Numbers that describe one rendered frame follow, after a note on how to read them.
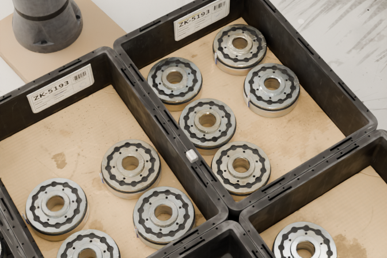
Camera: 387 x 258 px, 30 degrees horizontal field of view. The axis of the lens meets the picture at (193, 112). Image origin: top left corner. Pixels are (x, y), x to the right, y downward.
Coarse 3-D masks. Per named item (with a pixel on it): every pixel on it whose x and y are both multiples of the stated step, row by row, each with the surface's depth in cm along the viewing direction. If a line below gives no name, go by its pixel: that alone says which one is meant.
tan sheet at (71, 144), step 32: (96, 96) 136; (32, 128) 132; (64, 128) 132; (96, 128) 132; (128, 128) 132; (0, 160) 129; (32, 160) 129; (64, 160) 128; (96, 160) 128; (96, 192) 125; (96, 224) 122; (128, 224) 122; (128, 256) 119
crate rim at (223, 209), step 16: (64, 64) 127; (80, 64) 127; (48, 80) 126; (128, 80) 127; (16, 96) 124; (144, 96) 125; (160, 128) 120; (176, 144) 118; (0, 192) 114; (208, 192) 114; (224, 208) 112; (16, 224) 111; (208, 224) 111; (176, 240) 110; (192, 240) 110; (32, 256) 109; (160, 256) 108
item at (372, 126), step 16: (208, 0) 135; (176, 16) 133; (272, 16) 133; (144, 32) 131; (288, 32) 131; (304, 48) 128; (128, 64) 127; (320, 64) 127; (144, 80) 125; (336, 80) 125; (352, 96) 123; (160, 112) 122; (368, 112) 121; (176, 128) 122; (368, 128) 120; (192, 144) 118; (336, 144) 118; (320, 160) 117; (208, 176) 115; (288, 176) 115; (224, 192) 114; (256, 192) 114; (240, 208) 112
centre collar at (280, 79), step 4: (264, 76) 133; (268, 76) 133; (272, 76) 133; (276, 76) 133; (280, 76) 133; (260, 80) 133; (264, 80) 133; (280, 80) 133; (260, 84) 132; (280, 84) 132; (284, 84) 132; (260, 88) 132; (264, 88) 132; (280, 88) 132; (284, 88) 132; (264, 92) 131; (268, 92) 131; (272, 92) 131; (276, 92) 131; (280, 92) 131
